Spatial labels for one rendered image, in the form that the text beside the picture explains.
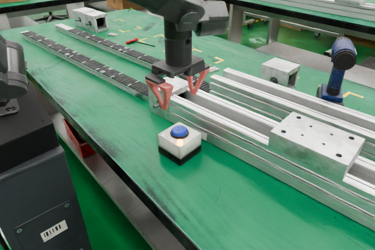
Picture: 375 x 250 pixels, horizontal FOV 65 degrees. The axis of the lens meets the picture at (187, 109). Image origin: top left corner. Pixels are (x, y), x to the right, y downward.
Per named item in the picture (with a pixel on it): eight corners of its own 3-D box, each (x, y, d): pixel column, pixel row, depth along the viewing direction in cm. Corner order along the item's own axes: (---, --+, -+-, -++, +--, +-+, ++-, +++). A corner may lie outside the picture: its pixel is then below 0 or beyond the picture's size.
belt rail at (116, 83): (22, 37, 157) (20, 32, 156) (29, 35, 160) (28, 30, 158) (135, 96, 102) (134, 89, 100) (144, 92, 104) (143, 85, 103)
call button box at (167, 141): (158, 152, 76) (157, 133, 73) (183, 135, 82) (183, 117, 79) (180, 167, 72) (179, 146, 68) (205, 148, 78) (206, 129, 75)
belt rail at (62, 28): (56, 29, 169) (54, 24, 168) (62, 28, 172) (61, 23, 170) (173, 78, 114) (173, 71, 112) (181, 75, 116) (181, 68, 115)
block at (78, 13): (72, 27, 174) (68, 10, 169) (88, 23, 182) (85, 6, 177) (81, 30, 169) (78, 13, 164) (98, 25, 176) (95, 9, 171)
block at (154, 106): (144, 114, 92) (141, 87, 87) (172, 99, 100) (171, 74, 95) (163, 125, 87) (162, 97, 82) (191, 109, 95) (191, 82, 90)
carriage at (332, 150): (265, 155, 67) (270, 130, 63) (288, 134, 74) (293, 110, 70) (338, 191, 58) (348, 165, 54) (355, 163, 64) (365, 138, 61)
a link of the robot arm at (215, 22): (171, -29, 51) (182, 14, 49) (231, -31, 54) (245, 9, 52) (163, 13, 62) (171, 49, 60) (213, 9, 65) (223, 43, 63)
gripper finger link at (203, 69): (209, 95, 71) (211, 59, 66) (190, 106, 66) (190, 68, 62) (188, 86, 75) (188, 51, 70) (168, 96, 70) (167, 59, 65)
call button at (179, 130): (168, 135, 74) (168, 129, 73) (179, 128, 76) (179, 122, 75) (179, 142, 71) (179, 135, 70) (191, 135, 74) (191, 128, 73)
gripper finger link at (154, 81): (190, 106, 67) (190, 68, 62) (167, 119, 62) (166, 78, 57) (169, 96, 70) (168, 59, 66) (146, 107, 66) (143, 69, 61)
